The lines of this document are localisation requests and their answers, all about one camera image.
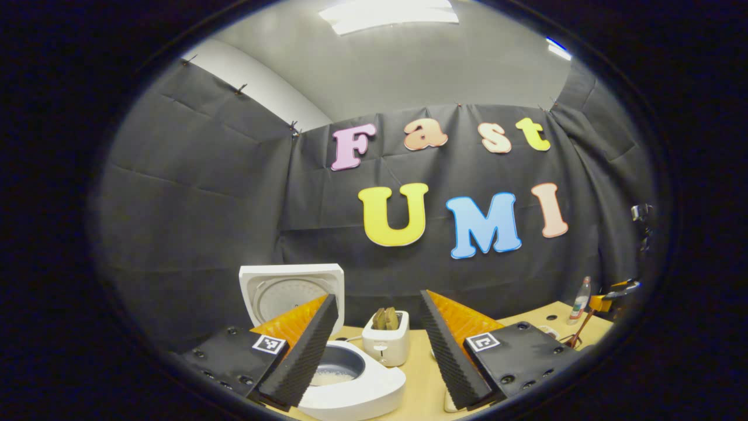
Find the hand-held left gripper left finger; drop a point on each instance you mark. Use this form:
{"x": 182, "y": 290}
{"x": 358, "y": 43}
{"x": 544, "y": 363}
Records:
{"x": 304, "y": 356}

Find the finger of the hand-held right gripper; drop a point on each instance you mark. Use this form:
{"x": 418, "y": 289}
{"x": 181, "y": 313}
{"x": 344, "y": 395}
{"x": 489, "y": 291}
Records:
{"x": 619, "y": 289}

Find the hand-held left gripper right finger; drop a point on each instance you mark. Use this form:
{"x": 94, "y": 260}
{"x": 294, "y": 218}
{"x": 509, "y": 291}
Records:
{"x": 447, "y": 356}

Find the clear box of rice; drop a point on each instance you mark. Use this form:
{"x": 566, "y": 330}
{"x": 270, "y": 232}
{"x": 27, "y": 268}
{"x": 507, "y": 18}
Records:
{"x": 450, "y": 403}

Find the wooden spoon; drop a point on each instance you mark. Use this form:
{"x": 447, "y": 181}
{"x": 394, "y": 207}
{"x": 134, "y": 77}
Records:
{"x": 583, "y": 327}

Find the white rice cooker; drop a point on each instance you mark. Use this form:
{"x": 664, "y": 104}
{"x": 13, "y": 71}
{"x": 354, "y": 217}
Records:
{"x": 374, "y": 390}

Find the clear plastic bottle red label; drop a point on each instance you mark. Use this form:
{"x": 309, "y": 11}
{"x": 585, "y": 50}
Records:
{"x": 579, "y": 304}

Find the white toaster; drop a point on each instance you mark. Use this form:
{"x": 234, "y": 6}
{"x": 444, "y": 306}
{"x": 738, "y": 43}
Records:
{"x": 385, "y": 346}

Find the brown bread slice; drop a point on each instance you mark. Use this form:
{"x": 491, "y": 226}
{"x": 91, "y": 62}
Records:
{"x": 392, "y": 319}
{"x": 379, "y": 319}

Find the small ceiling light panel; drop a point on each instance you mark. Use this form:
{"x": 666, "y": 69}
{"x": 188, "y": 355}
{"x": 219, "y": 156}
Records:
{"x": 559, "y": 49}

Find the black backdrop cloth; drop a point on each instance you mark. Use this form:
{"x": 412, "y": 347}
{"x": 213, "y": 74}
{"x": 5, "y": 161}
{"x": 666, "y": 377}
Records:
{"x": 204, "y": 193}

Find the large ceiling light panel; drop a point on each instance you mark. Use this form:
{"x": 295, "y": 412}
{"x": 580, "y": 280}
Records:
{"x": 388, "y": 14}

